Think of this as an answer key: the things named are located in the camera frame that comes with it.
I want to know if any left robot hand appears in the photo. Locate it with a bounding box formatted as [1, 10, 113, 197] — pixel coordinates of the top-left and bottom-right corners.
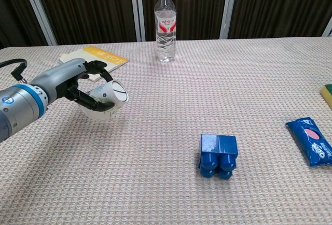
[30, 58, 116, 113]

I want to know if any white paper cup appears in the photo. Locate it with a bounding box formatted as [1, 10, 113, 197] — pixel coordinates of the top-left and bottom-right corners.
[79, 79, 129, 121]

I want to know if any yellow and white book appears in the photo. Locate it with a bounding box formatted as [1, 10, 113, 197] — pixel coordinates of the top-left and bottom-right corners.
[58, 45, 129, 82]

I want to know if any clear plastic water bottle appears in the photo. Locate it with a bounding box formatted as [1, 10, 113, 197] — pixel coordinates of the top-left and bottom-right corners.
[154, 0, 177, 63]

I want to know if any beige woven tablecloth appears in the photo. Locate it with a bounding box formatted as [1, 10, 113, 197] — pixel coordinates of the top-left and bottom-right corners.
[0, 37, 332, 225]

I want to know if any blue toy building block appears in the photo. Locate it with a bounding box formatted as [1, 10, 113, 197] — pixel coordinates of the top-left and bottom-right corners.
[199, 133, 238, 180]

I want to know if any blue Oreo cookie packet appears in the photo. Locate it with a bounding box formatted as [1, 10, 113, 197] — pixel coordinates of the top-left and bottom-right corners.
[285, 117, 332, 168]

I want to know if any green and yellow sponge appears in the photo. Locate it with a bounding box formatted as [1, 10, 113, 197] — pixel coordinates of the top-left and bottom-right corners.
[319, 83, 332, 109]

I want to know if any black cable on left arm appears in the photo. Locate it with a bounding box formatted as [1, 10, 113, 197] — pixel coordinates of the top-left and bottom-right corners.
[0, 58, 28, 82]

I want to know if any grey metal partition post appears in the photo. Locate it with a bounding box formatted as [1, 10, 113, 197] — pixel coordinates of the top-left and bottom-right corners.
[19, 0, 58, 46]
[321, 16, 332, 38]
[219, 0, 239, 40]
[129, 0, 146, 42]

